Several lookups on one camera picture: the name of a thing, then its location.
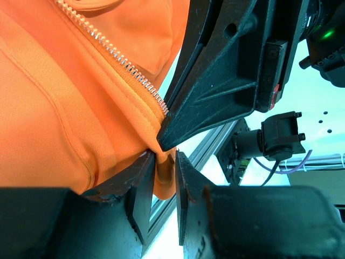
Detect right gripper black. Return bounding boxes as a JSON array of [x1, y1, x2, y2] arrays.
[[157, 1, 309, 151]]

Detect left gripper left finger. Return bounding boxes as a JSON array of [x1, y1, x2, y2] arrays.
[[1, 151, 155, 258]]

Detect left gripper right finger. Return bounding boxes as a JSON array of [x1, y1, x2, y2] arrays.
[[175, 151, 345, 259]]

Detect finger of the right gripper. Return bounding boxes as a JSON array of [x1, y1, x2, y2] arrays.
[[166, 1, 256, 113]]

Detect orange zip jacket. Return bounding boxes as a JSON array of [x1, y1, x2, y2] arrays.
[[1, 1, 190, 200]]

